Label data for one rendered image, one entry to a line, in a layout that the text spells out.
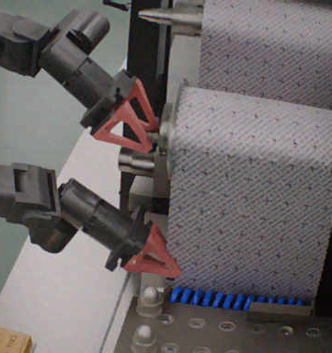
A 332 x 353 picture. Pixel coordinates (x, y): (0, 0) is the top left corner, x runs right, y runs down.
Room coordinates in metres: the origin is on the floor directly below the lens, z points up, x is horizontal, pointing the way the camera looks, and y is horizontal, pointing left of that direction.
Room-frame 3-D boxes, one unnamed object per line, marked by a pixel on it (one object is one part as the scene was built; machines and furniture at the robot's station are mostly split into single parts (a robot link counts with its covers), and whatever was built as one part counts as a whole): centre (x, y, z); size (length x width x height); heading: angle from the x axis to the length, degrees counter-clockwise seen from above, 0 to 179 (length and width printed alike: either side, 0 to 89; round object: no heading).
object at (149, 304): (1.03, 0.01, 1.05); 0.04 x 0.04 x 0.04
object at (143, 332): (0.94, 0.01, 1.05); 0.04 x 0.04 x 0.04
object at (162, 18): (1.42, 0.03, 1.33); 0.06 x 0.03 x 0.03; 82
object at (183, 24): (1.41, -0.03, 1.33); 0.06 x 0.06 x 0.06; 82
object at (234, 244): (1.08, -0.12, 1.10); 0.23 x 0.01 x 0.18; 82
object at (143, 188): (1.20, 0.02, 1.05); 0.06 x 0.05 x 0.31; 82
